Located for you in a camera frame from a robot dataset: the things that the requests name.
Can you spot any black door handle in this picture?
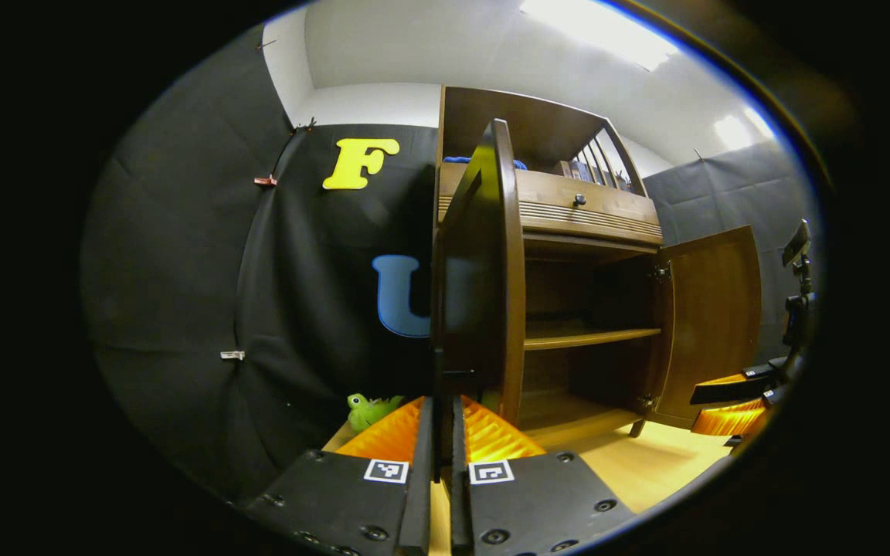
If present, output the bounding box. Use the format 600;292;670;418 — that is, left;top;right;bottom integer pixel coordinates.
431;347;455;464

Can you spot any green frog plush toy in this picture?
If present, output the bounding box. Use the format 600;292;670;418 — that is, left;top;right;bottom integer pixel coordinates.
347;392;406;432

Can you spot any long ceiling light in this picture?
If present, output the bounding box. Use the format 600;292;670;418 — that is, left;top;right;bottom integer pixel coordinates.
520;0;681;72

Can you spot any wooden cabinet drawer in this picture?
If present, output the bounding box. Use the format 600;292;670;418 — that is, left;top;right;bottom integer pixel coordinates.
439;162;664;248

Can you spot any wooden shoe cabinet door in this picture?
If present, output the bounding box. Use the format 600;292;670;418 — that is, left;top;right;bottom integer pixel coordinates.
430;118;527;464
650;225;763;431

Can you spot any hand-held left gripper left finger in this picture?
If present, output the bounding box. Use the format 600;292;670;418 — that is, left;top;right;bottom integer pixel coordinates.
244;395;434;556

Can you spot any small ceiling light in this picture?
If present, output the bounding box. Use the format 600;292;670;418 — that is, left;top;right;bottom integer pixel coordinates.
714;108;776;151

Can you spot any black backdrop cloth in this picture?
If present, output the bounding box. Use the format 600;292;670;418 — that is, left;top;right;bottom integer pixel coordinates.
80;23;817;503

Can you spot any wooden inner cabinet shelf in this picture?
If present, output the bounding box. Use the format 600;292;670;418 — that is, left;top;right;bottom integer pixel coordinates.
524;320;662;352

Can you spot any blue cloth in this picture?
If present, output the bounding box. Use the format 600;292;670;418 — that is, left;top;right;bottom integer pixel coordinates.
443;156;528;171

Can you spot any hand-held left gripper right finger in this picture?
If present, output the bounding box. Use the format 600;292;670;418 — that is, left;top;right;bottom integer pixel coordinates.
451;395;637;556

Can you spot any wooden double-door shoe cabinet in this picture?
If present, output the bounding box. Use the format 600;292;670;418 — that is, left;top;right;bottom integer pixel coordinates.
430;85;763;441

